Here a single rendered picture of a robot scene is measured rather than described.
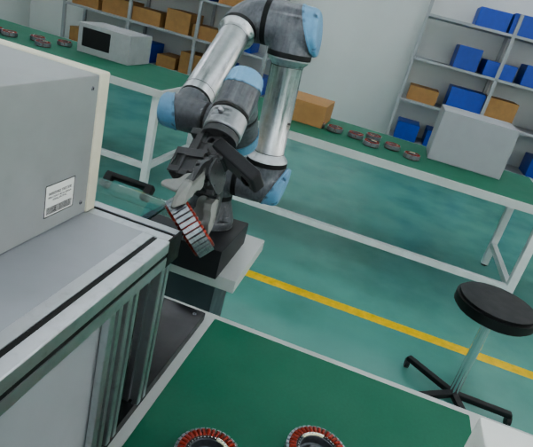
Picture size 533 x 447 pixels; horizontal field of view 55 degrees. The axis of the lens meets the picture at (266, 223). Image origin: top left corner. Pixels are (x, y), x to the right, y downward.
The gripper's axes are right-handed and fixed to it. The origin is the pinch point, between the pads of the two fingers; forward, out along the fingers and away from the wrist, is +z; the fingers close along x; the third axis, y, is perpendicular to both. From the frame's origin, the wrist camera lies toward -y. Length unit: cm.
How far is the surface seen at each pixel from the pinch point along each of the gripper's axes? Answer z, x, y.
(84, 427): 33.8, 3.3, 0.6
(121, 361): 23.9, 1.3, 0.7
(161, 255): 9.9, 10.5, -3.4
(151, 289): 11.9, 0.0, 2.0
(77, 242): 13.5, 17.7, 4.7
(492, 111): -439, -439, -72
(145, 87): -169, -159, 163
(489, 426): 24, 26, -46
